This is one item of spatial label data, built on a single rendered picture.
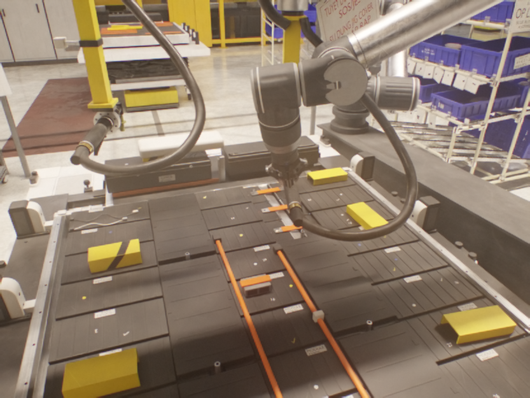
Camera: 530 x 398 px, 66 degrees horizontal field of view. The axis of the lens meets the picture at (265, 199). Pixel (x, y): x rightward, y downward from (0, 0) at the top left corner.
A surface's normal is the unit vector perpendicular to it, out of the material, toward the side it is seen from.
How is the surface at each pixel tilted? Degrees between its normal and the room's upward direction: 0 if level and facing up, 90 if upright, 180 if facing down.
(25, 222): 90
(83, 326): 0
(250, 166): 90
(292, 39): 90
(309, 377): 0
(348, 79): 90
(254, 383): 0
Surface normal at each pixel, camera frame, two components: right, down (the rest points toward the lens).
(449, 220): -0.90, 0.22
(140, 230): 0.00, -0.87
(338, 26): 0.69, 0.36
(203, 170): 0.32, 0.47
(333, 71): -0.09, 0.42
